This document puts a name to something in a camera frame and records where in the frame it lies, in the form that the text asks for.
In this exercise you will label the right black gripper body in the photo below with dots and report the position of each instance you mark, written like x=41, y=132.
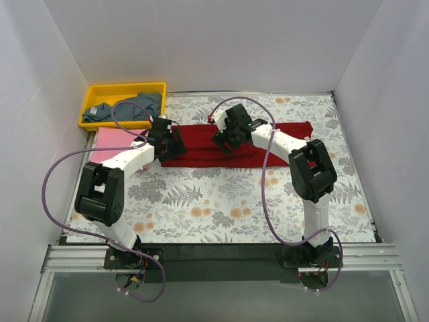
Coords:
x=224, y=141

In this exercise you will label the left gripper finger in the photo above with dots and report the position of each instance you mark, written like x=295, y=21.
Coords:
x=178, y=146
x=171, y=154

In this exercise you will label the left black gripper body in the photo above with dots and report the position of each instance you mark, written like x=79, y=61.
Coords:
x=173, y=147

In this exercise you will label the red t shirt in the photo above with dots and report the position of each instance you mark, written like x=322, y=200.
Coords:
x=203, y=153

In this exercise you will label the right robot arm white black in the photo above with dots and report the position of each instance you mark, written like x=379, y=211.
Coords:
x=311, y=169

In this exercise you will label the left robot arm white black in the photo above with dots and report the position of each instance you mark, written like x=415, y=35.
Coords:
x=101, y=192

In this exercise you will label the grey-blue t shirt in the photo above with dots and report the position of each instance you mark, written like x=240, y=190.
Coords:
x=137, y=108

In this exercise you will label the folded pink t shirt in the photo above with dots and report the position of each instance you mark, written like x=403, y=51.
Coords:
x=117, y=148

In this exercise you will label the yellow plastic bin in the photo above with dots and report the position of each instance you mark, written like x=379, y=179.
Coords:
x=113, y=93

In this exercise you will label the floral table mat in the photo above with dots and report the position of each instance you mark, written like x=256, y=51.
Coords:
x=245, y=205

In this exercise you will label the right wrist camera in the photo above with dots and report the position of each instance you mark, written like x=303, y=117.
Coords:
x=218, y=117

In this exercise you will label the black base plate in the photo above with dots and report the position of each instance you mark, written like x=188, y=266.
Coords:
x=225, y=262

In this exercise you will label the aluminium frame rail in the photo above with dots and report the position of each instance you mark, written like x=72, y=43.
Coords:
x=78, y=258

